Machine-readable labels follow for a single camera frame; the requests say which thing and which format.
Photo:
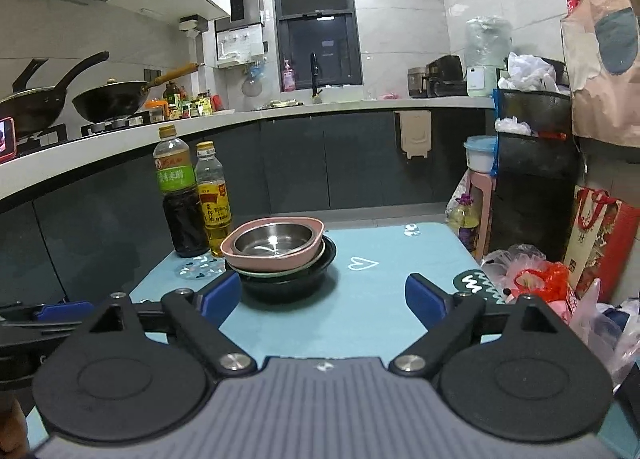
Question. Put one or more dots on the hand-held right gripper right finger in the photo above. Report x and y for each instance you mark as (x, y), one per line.
(425, 299)

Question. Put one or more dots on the stainless steel bowl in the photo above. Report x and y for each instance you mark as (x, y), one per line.
(270, 239)

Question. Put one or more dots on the beige hanging apron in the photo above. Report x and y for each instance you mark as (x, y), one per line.
(605, 64)

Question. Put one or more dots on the red gift bag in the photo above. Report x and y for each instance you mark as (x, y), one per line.
(605, 249)

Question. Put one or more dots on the white container blue lid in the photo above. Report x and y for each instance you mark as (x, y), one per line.
(480, 156)

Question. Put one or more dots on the black faucet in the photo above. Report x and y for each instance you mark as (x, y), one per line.
(315, 79)

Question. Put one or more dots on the white water purifier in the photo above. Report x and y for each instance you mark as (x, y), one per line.
(240, 46)

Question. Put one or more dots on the translucent white plastic bag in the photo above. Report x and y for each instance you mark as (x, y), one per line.
(605, 334)

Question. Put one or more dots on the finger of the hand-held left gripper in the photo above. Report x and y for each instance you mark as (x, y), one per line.
(65, 311)

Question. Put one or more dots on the black coffee machine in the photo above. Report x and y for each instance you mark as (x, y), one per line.
(447, 74)

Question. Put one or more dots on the patterned white plastic bag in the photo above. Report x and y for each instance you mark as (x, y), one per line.
(456, 199)

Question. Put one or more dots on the white water dispenser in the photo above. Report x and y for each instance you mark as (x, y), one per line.
(482, 81)

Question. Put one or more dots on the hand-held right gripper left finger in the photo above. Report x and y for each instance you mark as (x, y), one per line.
(220, 296)

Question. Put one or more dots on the cluster of condiment bottles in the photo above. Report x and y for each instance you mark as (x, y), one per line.
(192, 104)

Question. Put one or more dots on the silver rice cooker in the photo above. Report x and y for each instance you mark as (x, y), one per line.
(417, 84)

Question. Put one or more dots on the yellow cooking oil jug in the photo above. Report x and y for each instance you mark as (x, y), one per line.
(465, 229)

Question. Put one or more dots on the light blue tablecloth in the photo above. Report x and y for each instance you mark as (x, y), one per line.
(360, 299)

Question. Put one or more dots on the smartphone with red case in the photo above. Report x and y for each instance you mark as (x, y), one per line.
(6, 139)

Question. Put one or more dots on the black frying pan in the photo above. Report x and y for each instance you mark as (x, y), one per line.
(30, 109)

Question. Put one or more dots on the hanging clear scoop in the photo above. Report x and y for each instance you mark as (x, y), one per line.
(252, 85)

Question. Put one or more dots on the pink soap bottle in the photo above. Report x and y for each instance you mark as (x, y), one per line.
(288, 79)

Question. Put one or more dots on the black white wall device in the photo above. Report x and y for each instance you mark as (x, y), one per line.
(192, 24)

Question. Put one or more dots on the black round bowl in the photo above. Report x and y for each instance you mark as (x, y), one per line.
(280, 289)

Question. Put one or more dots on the dark vinegar bottle green label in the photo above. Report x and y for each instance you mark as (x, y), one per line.
(182, 224)

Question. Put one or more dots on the gas stove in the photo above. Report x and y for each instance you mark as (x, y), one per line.
(115, 125)

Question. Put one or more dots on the pink cloth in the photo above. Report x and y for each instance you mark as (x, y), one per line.
(388, 95)

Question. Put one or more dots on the pink square plate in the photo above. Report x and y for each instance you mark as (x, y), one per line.
(280, 263)

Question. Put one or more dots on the small white plastic bag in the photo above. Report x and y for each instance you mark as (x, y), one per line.
(512, 126)

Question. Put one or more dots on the clear plastic bag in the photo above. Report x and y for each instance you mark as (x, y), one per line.
(505, 259)

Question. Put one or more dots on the dark window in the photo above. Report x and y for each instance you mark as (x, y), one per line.
(315, 14)

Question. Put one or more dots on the red plastic bag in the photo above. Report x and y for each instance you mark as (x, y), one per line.
(545, 284)

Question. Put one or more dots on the dark green wavy mat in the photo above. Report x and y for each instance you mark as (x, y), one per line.
(475, 284)

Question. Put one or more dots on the beige hanging bin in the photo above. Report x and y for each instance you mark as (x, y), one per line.
(412, 134)

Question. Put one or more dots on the crumpled white plastic bags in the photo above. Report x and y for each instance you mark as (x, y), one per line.
(530, 74)

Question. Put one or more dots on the orange lidded container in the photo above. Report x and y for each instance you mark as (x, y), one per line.
(156, 111)

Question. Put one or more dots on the black mesh rack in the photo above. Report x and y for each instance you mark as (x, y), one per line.
(535, 189)

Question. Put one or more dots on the oil bottle yellow label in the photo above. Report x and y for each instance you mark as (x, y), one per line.
(215, 209)

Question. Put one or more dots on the person's left hand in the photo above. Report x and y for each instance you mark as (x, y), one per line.
(11, 431)

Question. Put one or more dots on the pink plastic bag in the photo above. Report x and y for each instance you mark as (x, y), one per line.
(567, 306)

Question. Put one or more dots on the pale green plate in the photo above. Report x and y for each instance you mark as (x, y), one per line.
(252, 273)

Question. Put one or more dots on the pink plastic stool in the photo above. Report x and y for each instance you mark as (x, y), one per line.
(482, 209)

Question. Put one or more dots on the dark grey kitchen cabinets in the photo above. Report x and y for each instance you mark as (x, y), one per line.
(325, 164)

